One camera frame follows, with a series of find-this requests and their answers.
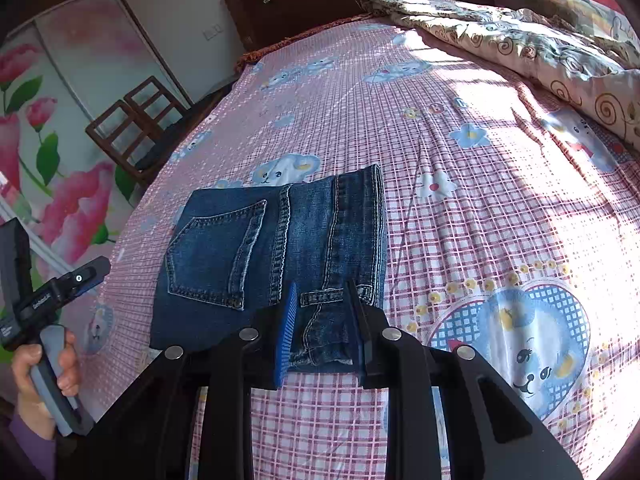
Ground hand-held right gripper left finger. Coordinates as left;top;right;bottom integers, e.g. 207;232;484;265
60;280;302;480

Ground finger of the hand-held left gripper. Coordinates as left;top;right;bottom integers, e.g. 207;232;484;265
59;255;112;298

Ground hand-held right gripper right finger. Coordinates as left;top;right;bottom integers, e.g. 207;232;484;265
345;279;584;480

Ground blue denim pants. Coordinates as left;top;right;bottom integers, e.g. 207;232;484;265
149;164;387;375

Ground person's left forearm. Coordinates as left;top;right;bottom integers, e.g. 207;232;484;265
0;407;60;480

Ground person's left hand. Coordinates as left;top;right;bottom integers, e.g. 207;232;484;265
11;331;82;442

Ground pink checkered cartoon bed sheet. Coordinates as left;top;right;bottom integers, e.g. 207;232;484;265
55;12;640;480

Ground dark folded cloth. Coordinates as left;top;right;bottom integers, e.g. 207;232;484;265
134;119;202;172

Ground wooden chair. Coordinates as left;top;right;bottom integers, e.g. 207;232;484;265
85;75;211;187

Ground floral print wardrobe door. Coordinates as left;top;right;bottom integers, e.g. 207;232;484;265
0;0;192;301

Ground beige swirl pattern quilt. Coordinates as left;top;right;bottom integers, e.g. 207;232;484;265
360;0;640;155

